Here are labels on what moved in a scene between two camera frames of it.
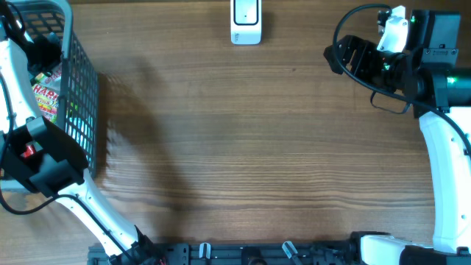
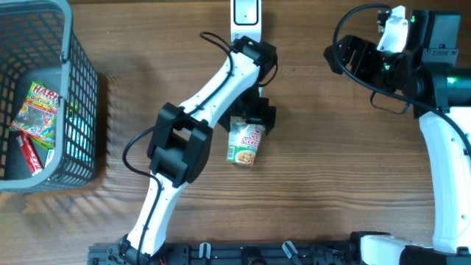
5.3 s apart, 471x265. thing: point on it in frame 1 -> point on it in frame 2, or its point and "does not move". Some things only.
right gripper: (363, 51) does not move
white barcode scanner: (246, 22) does not move
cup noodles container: (53, 79) -> (243, 140)
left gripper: (53, 54) -> (263, 115)
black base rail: (242, 253) does not move
